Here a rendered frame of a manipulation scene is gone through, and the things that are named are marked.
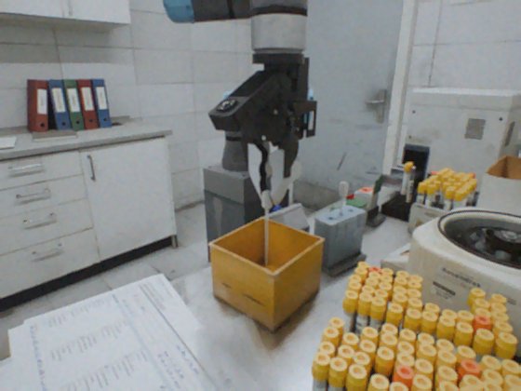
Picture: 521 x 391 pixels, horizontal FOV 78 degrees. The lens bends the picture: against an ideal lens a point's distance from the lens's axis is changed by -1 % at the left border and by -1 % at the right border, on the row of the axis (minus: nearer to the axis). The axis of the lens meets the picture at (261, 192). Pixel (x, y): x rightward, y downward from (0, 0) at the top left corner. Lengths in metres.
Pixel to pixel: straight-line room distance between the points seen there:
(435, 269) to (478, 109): 0.68
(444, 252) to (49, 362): 0.54
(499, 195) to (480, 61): 1.70
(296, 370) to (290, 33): 0.42
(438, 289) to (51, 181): 1.89
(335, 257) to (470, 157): 0.64
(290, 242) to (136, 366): 0.30
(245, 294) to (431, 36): 2.29
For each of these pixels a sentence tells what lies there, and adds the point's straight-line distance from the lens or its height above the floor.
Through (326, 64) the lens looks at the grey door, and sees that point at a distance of 2.87.
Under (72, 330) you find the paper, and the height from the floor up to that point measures 0.89.
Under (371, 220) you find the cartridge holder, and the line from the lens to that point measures 0.85.
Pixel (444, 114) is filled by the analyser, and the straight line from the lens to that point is 1.16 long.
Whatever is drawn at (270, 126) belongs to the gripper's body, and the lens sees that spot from 0.46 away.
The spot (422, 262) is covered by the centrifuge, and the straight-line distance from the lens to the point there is 0.56.
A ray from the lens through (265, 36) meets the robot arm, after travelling 0.45.
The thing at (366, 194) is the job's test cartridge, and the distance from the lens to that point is 0.84.
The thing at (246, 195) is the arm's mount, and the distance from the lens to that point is 0.92.
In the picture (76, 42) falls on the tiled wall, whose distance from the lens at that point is 2.73.
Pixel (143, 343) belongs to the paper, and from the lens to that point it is 0.50.
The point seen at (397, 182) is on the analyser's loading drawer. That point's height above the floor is 0.92.
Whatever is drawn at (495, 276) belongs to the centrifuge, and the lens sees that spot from 0.52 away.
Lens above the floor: 1.23
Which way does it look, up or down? 20 degrees down
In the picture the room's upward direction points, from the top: straight up
